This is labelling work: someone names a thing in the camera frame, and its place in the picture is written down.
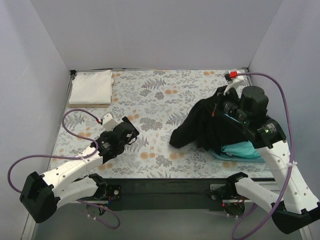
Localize black t-shirt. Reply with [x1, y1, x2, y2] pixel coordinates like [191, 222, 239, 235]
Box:
[169, 86, 248, 154]

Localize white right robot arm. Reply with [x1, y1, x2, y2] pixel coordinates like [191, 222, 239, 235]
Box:
[212, 86, 320, 234]

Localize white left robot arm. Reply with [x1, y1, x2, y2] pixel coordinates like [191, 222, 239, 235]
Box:
[19, 114, 140, 223]

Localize floral patterned table mat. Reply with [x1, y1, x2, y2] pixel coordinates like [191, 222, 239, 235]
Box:
[48, 70, 272, 178]

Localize teal t-shirt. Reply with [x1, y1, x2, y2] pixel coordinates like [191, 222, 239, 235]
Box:
[221, 141, 262, 160]

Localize teal plastic basket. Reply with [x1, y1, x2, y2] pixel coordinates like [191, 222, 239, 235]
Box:
[209, 149, 265, 163]

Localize folded white t-shirt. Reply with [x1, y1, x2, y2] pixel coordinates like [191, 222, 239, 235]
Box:
[68, 70, 114, 105]

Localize brown cardboard board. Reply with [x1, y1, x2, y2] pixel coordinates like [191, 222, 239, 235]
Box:
[66, 103, 110, 108]

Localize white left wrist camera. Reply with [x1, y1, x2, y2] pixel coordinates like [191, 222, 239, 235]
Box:
[101, 113, 119, 131]

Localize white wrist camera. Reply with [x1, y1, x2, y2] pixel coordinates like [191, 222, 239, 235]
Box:
[223, 70, 245, 96]
[101, 113, 119, 131]

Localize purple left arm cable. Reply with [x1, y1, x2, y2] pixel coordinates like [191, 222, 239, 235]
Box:
[7, 109, 121, 230]

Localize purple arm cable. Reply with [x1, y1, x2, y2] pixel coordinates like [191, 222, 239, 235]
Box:
[231, 71, 294, 240]
[7, 109, 121, 230]

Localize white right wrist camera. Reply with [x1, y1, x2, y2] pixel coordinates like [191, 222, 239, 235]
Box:
[223, 70, 245, 96]

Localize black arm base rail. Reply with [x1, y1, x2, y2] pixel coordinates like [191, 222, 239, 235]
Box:
[84, 177, 248, 213]

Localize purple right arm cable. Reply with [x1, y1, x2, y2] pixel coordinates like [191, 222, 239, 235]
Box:
[231, 71, 294, 240]

